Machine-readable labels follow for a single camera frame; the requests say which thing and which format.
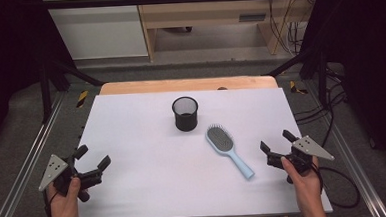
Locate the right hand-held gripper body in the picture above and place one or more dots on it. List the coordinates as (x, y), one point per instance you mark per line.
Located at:
(308, 147)

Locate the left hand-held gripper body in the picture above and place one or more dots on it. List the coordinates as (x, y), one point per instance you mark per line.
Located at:
(86, 179)

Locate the light blue hairbrush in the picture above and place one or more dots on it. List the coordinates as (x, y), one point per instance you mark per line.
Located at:
(221, 140)

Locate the black mesh pen cup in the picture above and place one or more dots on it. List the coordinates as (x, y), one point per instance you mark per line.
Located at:
(185, 120)

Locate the person's left hand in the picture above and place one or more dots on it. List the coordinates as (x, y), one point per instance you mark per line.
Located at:
(64, 208)

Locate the person's right hand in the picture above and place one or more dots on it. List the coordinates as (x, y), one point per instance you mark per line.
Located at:
(307, 189)

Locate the yellow black tape marker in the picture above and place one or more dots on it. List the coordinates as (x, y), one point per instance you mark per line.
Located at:
(293, 87)
(82, 98)

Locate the black curtain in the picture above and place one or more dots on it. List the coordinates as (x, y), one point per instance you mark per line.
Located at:
(8, 64)
(372, 62)

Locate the white cabinet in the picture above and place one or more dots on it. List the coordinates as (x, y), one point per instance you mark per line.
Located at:
(100, 33)

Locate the light wooden desk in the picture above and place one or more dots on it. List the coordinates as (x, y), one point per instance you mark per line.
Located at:
(209, 11)

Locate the aluminium rail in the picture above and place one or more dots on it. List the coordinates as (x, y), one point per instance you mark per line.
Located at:
(27, 164)
(357, 166)

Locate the black frame stand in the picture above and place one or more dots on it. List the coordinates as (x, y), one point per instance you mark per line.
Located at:
(322, 81)
(45, 96)

